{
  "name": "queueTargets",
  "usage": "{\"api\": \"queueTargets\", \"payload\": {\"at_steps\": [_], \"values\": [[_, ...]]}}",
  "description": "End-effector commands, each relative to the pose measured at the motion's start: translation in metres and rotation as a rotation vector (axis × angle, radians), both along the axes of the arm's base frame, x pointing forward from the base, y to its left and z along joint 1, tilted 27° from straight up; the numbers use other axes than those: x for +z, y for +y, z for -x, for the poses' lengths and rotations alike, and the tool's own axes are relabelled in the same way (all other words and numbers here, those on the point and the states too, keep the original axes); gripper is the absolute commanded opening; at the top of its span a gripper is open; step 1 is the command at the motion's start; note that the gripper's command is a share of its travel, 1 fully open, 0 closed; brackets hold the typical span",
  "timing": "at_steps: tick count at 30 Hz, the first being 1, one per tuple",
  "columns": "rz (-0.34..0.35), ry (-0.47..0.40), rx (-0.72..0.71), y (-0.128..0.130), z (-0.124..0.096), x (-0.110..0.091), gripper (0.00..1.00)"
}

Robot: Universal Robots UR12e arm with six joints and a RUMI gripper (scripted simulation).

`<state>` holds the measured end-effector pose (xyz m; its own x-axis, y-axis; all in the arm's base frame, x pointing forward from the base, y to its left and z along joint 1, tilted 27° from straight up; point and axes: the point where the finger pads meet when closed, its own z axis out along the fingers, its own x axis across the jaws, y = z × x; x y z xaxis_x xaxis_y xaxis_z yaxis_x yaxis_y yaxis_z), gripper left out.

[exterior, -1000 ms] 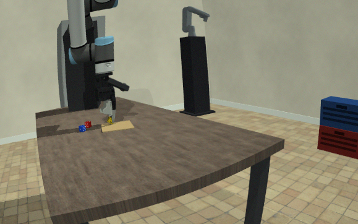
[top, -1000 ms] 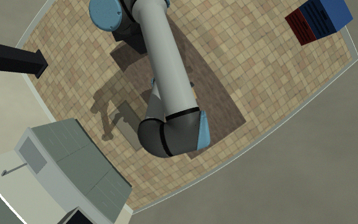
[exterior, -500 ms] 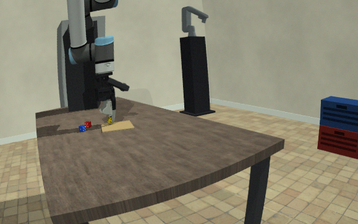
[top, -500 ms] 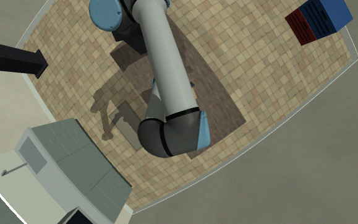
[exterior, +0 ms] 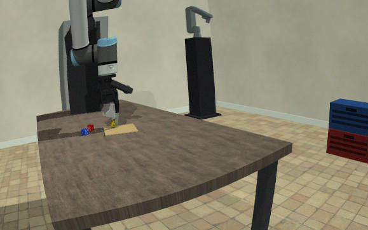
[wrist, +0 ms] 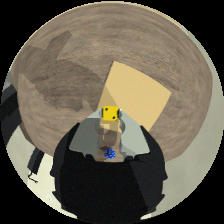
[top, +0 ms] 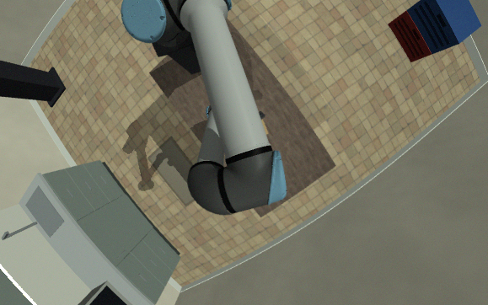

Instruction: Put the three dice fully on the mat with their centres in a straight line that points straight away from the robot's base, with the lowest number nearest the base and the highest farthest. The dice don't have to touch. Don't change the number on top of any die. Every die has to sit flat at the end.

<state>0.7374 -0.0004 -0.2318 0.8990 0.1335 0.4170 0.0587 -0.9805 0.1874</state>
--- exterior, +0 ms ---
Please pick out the blue die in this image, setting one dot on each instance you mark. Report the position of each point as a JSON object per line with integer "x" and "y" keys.
{"x": 84, "y": 131}

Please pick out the red die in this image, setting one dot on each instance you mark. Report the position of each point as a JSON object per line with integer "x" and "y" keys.
{"x": 90, "y": 128}

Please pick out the tan mat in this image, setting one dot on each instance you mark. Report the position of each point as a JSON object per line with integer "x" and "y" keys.
{"x": 121, "y": 129}

